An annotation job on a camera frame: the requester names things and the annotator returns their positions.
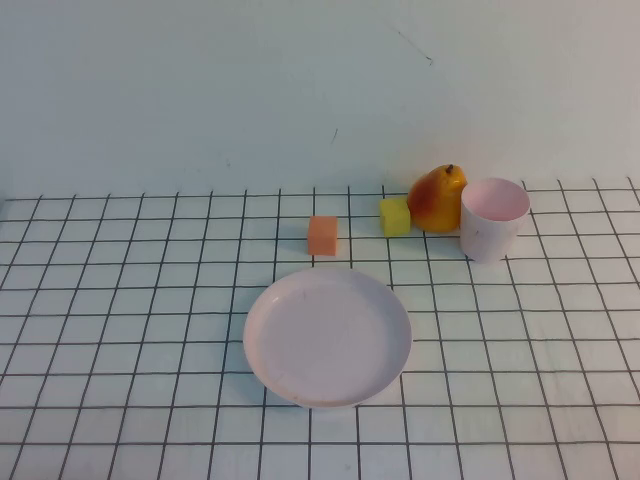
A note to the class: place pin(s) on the pale pink plastic cup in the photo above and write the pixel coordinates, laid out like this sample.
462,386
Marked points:
482,240

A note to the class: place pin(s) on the pale pink round plate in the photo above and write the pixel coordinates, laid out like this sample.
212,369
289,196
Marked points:
327,340

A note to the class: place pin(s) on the orange foam cube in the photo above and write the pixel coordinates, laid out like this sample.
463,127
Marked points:
322,237

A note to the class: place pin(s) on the yellow foam cube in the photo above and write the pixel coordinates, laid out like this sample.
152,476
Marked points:
395,217

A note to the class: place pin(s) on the yellow orange toy pear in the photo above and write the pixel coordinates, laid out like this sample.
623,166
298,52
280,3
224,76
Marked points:
435,205

